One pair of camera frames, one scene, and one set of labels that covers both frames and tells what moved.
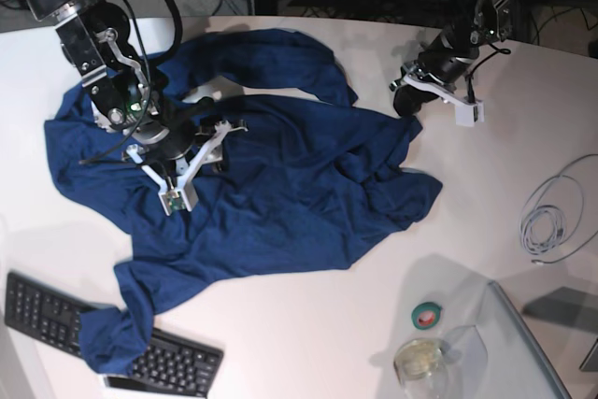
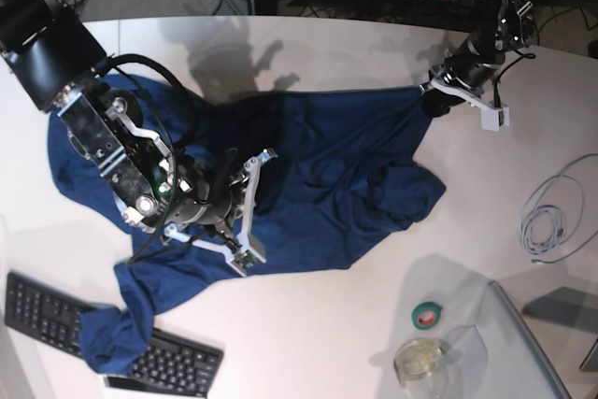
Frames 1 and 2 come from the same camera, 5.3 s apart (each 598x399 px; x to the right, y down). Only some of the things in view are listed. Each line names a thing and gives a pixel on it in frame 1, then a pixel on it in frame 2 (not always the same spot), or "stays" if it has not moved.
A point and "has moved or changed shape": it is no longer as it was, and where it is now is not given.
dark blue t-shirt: (302, 185) has moved or changed shape
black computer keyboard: (170, 363) stays
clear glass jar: (420, 367) stays
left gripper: (172, 135) -> (208, 201)
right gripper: (447, 62) -> (473, 64)
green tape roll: (426, 315) stays
